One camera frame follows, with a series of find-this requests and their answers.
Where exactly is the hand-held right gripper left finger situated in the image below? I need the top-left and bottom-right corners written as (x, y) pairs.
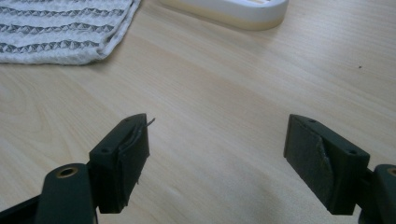
top-left (88, 113), bottom-right (156, 215)

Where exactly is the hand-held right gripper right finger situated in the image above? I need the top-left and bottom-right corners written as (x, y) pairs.
top-left (283, 113), bottom-right (372, 217)

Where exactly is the white grey striped cloth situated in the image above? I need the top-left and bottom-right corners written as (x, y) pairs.
top-left (0, 0), bottom-right (143, 66)

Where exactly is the white plastic tray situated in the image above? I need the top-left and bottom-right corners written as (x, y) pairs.
top-left (159, 0), bottom-right (290, 32)

